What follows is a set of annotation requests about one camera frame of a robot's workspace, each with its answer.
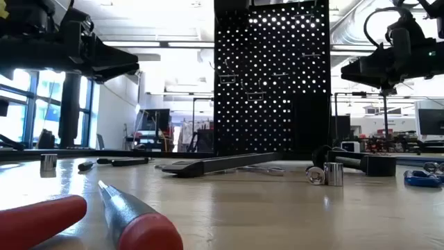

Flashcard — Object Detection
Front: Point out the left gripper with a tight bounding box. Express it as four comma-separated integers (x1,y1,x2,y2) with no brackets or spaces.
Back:
0,34,140,85

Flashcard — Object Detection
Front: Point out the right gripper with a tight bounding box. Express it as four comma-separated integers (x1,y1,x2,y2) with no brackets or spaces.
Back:
341,37,444,90

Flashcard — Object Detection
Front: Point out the black wire stripper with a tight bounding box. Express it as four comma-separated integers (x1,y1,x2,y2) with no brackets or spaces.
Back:
96,156,151,168

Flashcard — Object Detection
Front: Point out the chrome socket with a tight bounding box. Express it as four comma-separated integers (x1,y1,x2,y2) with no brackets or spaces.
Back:
305,166,326,186
422,161,444,174
324,162,344,188
40,153,58,172

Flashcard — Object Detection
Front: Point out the blue T-handle hex key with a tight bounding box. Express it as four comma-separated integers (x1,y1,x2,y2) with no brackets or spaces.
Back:
403,169,444,189

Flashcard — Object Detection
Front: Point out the long black bar tool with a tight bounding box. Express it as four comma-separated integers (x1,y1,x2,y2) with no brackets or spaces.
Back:
161,151,280,178

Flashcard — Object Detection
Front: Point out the black pole stand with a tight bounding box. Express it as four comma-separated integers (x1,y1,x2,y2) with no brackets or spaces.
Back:
334,90,391,140

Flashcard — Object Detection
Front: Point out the ceiling light strip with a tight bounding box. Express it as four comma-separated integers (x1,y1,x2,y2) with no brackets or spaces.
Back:
103,40,215,49

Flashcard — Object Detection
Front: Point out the black room column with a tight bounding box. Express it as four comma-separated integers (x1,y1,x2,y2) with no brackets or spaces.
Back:
58,72,83,149

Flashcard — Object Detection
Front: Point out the dark workstation monitor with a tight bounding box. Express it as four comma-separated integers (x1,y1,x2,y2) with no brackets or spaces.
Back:
137,108,171,133

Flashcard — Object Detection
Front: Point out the small white device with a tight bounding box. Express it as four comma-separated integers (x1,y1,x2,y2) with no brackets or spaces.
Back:
341,140,361,153

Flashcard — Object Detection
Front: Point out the black computer monitor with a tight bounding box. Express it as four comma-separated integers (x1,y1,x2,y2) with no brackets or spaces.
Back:
418,108,444,137

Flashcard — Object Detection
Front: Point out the black pegboard stand box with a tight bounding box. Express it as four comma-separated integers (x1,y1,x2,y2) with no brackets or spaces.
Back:
291,92,331,156

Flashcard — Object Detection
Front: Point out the black pegboard foot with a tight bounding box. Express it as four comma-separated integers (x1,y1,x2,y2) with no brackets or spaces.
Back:
311,144,334,171

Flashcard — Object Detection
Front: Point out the black bag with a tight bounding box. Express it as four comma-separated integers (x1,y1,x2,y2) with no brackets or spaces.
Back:
36,128,56,150

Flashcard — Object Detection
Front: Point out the long double-prong metal hook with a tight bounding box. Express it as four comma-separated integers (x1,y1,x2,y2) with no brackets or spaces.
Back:
241,78,267,102
218,58,239,85

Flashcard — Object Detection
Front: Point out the black pegboard shelf bin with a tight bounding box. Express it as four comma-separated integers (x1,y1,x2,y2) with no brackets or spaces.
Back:
214,0,251,17

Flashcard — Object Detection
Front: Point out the black perforated pegboard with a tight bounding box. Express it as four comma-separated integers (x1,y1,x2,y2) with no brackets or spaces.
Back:
213,0,331,156

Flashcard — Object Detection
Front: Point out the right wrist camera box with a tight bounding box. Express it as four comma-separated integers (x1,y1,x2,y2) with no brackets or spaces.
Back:
391,26,413,67

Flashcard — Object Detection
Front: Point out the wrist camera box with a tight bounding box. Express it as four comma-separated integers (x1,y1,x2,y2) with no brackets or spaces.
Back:
391,26,413,67
57,7,95,44

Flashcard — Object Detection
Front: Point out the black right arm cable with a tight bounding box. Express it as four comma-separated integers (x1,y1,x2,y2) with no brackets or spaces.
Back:
362,6,412,49

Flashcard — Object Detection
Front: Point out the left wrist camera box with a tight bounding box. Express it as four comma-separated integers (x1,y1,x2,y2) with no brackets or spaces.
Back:
57,7,95,44

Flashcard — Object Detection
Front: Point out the black aluminium table frame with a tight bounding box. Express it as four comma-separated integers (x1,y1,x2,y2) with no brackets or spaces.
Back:
0,133,216,163

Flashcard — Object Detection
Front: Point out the screwdriver with red-capped handle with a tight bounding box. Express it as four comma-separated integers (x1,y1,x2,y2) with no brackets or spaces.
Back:
97,179,184,250

